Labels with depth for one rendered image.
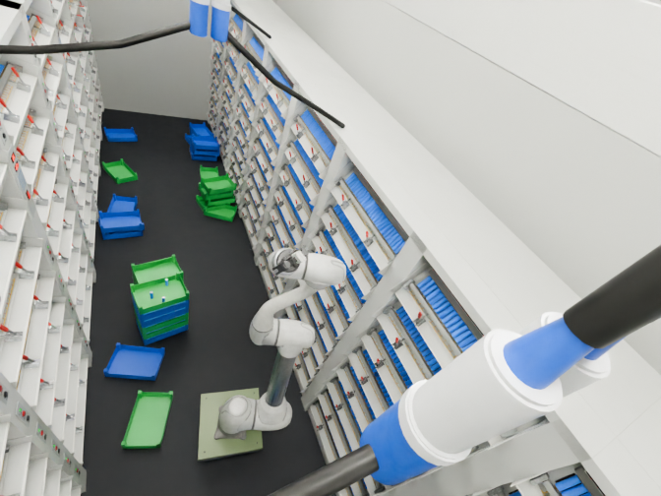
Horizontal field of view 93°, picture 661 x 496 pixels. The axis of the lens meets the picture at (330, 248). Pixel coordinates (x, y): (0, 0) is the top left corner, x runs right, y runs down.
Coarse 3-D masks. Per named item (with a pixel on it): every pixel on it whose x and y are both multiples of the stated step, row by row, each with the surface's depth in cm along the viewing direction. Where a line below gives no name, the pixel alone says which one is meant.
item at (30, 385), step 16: (48, 272) 141; (48, 288) 140; (32, 304) 132; (48, 304) 135; (32, 320) 128; (32, 336) 125; (32, 352) 121; (32, 368) 118; (32, 384) 115; (32, 400) 112
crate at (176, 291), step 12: (132, 288) 204; (144, 288) 211; (156, 288) 214; (168, 288) 217; (180, 288) 220; (144, 300) 206; (156, 300) 208; (168, 300) 206; (180, 300) 212; (144, 312) 199
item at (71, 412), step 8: (72, 344) 181; (80, 344) 183; (72, 352) 178; (80, 352) 180; (72, 360) 175; (80, 360) 177; (72, 368) 171; (72, 376) 170; (72, 384) 168; (72, 392) 166; (72, 400) 164; (72, 408) 161; (72, 416) 159; (72, 424) 157; (64, 432) 153; (72, 432) 155; (72, 440) 153; (72, 448) 151
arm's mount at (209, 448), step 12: (204, 396) 194; (216, 396) 197; (228, 396) 199; (252, 396) 203; (204, 408) 189; (216, 408) 192; (204, 420) 185; (216, 420) 187; (204, 432) 181; (252, 432) 188; (204, 444) 177; (216, 444) 179; (228, 444) 181; (240, 444) 182; (252, 444) 184; (204, 456) 173; (216, 456) 175
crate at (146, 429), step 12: (144, 396) 203; (156, 396) 205; (168, 396) 207; (144, 408) 198; (156, 408) 201; (168, 408) 198; (132, 420) 192; (144, 420) 194; (156, 420) 196; (132, 432) 188; (144, 432) 190; (156, 432) 192; (132, 444) 185; (144, 444) 186; (156, 444) 182
